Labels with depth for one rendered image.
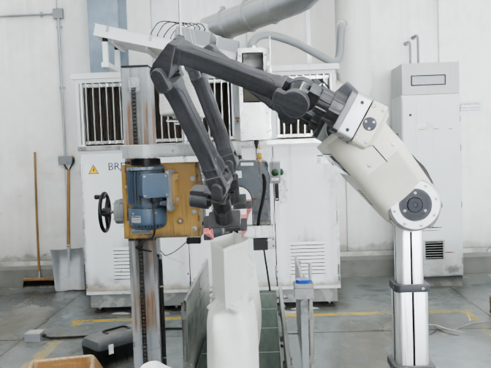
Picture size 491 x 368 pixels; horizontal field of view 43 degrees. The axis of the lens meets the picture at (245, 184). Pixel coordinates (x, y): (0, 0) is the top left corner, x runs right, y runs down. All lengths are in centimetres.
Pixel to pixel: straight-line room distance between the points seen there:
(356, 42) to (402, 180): 395
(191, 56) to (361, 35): 416
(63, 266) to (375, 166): 530
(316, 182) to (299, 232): 45
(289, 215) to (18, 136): 322
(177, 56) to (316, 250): 386
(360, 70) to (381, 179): 393
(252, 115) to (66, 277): 294
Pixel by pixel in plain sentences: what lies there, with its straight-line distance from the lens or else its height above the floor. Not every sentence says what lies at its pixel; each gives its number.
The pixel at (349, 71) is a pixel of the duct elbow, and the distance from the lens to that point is 572.
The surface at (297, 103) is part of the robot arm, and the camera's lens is 163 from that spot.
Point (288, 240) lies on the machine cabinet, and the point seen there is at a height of 60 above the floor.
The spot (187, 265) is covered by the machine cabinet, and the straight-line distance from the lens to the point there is 544.
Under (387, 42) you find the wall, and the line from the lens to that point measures 683.
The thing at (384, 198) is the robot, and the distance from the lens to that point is 187.
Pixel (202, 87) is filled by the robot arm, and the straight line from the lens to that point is 228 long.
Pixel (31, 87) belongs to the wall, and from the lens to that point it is 710.
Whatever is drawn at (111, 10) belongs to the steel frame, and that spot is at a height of 281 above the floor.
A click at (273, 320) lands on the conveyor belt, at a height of 38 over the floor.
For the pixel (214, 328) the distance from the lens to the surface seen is 222.
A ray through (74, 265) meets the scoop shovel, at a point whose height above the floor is 26.
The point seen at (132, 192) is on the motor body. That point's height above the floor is 123.
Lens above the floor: 138
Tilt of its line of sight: 3 degrees down
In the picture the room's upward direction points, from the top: 2 degrees counter-clockwise
